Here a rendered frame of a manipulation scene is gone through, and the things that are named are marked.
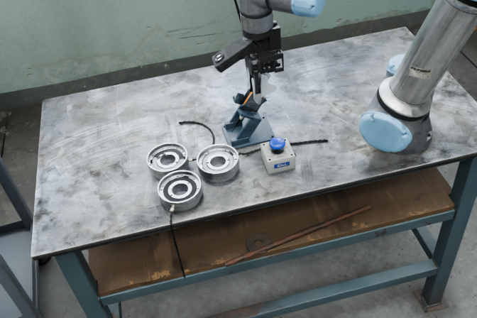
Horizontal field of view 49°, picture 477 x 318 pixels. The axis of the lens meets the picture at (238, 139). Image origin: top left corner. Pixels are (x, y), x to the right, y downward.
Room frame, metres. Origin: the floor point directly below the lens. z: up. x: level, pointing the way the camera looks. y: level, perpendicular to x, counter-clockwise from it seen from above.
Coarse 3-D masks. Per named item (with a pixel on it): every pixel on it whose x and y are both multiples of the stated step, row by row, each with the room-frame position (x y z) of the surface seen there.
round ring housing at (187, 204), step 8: (168, 176) 0.90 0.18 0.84; (176, 176) 0.90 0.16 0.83; (192, 176) 0.90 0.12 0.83; (160, 184) 0.88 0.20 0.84; (176, 184) 0.88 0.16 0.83; (184, 184) 0.88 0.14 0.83; (200, 184) 0.86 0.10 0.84; (160, 192) 0.85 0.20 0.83; (168, 192) 0.85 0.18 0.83; (176, 192) 0.87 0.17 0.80; (200, 192) 0.84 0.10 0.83; (160, 200) 0.83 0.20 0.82; (168, 200) 0.83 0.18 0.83; (192, 200) 0.82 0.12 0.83; (168, 208) 0.81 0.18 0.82; (176, 208) 0.81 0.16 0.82; (184, 208) 0.81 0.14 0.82
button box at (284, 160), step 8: (264, 144) 0.96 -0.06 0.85; (288, 144) 0.96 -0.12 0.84; (264, 152) 0.94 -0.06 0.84; (272, 152) 0.93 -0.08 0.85; (280, 152) 0.93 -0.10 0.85; (288, 152) 0.93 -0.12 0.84; (264, 160) 0.94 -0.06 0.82; (272, 160) 0.90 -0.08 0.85; (280, 160) 0.91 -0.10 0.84; (288, 160) 0.91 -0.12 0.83; (272, 168) 0.90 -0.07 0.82; (280, 168) 0.91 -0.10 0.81; (288, 168) 0.91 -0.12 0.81
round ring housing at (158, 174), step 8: (160, 144) 1.01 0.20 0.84; (168, 144) 1.01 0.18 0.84; (176, 144) 1.01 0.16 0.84; (152, 152) 0.99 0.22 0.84; (168, 152) 0.99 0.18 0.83; (184, 152) 0.99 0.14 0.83; (152, 160) 0.97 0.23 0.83; (160, 160) 0.97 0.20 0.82; (168, 160) 0.98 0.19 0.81; (176, 160) 0.96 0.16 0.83; (184, 160) 0.94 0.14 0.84; (152, 168) 0.93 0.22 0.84; (176, 168) 0.92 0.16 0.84; (184, 168) 0.93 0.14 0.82; (160, 176) 0.92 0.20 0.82
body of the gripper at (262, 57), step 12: (276, 24) 1.08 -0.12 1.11; (252, 36) 1.04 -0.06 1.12; (264, 36) 1.04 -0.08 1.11; (276, 36) 1.06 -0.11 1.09; (264, 48) 1.06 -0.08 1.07; (276, 48) 1.06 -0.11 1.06; (252, 60) 1.04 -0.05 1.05; (264, 60) 1.04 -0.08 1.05; (276, 60) 1.07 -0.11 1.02; (252, 72) 1.03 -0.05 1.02; (264, 72) 1.05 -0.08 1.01
